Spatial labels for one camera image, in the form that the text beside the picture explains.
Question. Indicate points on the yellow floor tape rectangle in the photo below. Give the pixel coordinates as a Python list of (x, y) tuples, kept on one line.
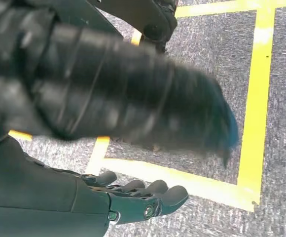
[(256, 98)]

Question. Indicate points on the black robot leg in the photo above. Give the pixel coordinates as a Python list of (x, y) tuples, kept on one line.
[(145, 19)]

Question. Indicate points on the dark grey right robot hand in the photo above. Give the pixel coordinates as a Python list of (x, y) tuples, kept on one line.
[(47, 202)]

